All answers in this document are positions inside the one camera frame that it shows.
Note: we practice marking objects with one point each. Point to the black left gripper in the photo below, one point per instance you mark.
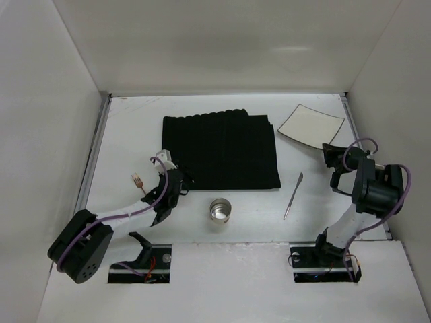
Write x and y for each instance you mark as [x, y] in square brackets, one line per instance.
[176, 180]

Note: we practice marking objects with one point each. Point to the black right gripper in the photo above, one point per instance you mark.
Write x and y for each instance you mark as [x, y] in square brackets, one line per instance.
[335, 156]

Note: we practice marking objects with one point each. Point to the white square plate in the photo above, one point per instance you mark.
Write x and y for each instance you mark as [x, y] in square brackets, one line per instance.
[310, 127]

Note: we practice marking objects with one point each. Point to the silver metal cup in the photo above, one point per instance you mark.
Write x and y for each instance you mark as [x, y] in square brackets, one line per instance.
[219, 213]

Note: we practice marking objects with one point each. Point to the black cloth placemat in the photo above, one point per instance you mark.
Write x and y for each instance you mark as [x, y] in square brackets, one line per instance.
[227, 150]

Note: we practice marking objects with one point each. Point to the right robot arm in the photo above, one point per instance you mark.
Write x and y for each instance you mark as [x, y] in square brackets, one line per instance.
[375, 191]

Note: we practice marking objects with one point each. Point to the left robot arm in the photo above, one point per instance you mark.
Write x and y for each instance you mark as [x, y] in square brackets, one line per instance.
[80, 248]

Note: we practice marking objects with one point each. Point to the copper fork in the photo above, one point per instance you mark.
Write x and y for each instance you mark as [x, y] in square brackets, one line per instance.
[138, 182]

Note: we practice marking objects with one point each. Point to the silver knife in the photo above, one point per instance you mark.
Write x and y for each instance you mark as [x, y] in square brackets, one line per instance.
[289, 206]

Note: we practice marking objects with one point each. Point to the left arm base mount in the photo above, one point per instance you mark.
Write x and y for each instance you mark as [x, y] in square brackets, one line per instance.
[150, 266]

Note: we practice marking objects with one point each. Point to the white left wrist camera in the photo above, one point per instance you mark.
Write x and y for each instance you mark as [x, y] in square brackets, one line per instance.
[162, 161]

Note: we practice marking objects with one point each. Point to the right aluminium table rail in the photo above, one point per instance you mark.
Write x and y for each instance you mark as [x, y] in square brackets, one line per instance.
[352, 223]

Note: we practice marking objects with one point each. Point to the aluminium table rail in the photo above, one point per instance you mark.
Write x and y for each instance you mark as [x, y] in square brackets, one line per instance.
[352, 223]
[86, 181]

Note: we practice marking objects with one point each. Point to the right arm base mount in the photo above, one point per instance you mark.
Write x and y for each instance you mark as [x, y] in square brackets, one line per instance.
[307, 267]

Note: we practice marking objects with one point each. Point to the left aluminium table rail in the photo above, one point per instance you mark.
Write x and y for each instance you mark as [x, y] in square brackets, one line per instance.
[86, 181]

